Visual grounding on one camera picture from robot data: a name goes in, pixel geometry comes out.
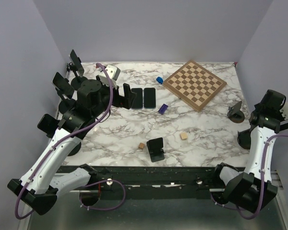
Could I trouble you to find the far right round stand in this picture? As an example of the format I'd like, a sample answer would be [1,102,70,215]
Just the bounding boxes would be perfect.
[227,101,245,123]

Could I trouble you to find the far left phone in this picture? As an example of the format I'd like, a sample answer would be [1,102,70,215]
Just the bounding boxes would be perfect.
[69,49,84,77]

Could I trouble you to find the brown wooden cube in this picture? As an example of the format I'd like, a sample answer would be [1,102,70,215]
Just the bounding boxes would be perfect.
[138,143,144,150]

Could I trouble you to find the wooden chessboard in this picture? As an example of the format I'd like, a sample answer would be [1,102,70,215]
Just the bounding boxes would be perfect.
[163,60,227,112]

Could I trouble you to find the middle left round stand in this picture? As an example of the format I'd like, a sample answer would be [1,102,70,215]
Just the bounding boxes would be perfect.
[56,89,76,114]

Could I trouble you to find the middle left phone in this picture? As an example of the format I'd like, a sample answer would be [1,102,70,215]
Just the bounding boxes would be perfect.
[52,72,74,99]

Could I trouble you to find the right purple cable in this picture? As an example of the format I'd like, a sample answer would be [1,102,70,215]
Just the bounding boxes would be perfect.
[210,134,288,220]

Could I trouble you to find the blue plastic cap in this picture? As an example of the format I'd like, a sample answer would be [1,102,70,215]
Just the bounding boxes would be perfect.
[156,77,163,84]

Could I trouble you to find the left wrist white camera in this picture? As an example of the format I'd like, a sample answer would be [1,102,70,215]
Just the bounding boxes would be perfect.
[97,65,120,89]

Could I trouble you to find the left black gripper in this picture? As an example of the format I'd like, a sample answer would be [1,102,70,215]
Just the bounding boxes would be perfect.
[92,75,137,118]

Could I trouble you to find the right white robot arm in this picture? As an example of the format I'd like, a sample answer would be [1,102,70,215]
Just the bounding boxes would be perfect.
[211,90,288,219]

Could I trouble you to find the near left round stand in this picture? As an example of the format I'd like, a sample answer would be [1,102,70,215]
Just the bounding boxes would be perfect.
[68,142,82,156]

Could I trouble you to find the purple lego brick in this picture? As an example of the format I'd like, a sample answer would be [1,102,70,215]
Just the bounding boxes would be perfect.
[158,104,168,115]

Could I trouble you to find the far left round stand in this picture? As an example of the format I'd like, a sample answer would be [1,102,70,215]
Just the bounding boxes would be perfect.
[68,62,87,91]

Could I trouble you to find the black phone blue edge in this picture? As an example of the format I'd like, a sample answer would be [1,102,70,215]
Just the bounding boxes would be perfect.
[144,88,156,109]

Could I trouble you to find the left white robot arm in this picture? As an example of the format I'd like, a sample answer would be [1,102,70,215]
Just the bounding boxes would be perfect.
[7,80,136,215]

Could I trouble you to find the aluminium extrusion rail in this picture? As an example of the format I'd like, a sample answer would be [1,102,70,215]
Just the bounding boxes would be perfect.
[69,170,284,192]

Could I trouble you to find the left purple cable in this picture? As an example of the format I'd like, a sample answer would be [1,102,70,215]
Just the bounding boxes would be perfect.
[15,62,127,220]

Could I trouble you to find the light wooden cube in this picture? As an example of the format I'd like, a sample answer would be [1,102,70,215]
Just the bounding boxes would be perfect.
[180,132,188,140]

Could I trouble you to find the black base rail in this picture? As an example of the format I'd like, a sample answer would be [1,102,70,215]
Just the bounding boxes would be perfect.
[75,166,225,204]

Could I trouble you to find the purple cable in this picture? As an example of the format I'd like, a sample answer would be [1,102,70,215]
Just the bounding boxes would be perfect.
[210,134,288,220]
[15,62,127,220]

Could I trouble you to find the black folding phone stand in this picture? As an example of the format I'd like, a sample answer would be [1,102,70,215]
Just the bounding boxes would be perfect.
[146,138,165,162]

